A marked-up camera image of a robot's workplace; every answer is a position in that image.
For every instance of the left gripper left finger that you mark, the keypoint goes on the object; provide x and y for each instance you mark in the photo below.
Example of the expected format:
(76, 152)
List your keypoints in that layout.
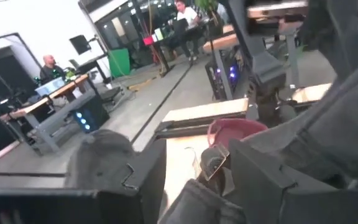
(129, 202)

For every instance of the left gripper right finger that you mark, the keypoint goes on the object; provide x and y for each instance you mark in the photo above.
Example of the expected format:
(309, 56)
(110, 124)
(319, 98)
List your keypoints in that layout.
(275, 202)

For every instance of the maroon baseball cap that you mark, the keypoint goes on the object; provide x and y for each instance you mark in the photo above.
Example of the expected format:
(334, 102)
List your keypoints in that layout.
(238, 129)

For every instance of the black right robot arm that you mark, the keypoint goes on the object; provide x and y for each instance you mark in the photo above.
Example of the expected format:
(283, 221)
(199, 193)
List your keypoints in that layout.
(259, 62)

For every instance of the black monitor on arm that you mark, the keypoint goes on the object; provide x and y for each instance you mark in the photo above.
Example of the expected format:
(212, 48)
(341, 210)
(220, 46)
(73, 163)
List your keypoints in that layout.
(80, 44)

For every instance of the clear plastic bin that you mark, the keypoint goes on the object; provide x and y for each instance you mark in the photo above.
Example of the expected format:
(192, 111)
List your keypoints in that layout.
(214, 161)

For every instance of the computer tower lit fans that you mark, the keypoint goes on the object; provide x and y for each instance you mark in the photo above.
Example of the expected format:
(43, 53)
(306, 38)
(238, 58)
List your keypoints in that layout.
(225, 81)
(95, 115)

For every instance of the wooden desk gray legs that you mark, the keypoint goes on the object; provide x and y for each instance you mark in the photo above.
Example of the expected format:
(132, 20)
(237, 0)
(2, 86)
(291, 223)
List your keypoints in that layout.
(33, 107)

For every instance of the open laptop bright screen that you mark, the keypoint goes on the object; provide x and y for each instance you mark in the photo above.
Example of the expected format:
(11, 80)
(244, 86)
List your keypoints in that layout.
(50, 87)

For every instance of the green panel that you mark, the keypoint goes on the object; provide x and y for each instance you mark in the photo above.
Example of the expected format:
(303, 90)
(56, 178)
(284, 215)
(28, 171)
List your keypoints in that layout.
(118, 62)

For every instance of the person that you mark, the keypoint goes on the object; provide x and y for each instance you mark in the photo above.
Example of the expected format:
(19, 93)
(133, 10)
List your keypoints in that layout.
(50, 71)
(186, 15)

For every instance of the pink box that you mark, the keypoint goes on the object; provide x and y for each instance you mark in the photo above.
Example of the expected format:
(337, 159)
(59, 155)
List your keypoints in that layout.
(148, 40)

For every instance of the green leafy plant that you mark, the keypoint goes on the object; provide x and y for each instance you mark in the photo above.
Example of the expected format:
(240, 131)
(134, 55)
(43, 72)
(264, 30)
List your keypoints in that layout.
(205, 4)

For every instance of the black aluminium table frame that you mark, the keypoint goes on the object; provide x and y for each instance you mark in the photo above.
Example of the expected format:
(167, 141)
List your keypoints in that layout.
(185, 126)

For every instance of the wooden workbench black frame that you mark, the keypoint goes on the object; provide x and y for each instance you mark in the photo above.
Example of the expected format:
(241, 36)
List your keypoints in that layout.
(219, 45)

